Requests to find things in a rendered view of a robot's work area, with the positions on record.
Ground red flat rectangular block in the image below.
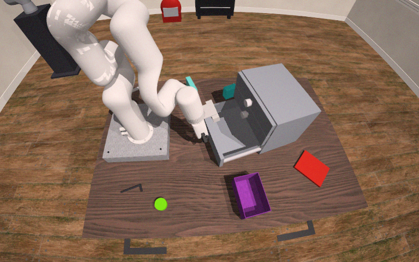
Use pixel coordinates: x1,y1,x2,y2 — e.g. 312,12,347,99
294,150,329,187

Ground purple open box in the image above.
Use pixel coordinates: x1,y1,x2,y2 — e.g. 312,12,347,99
231,172,271,219

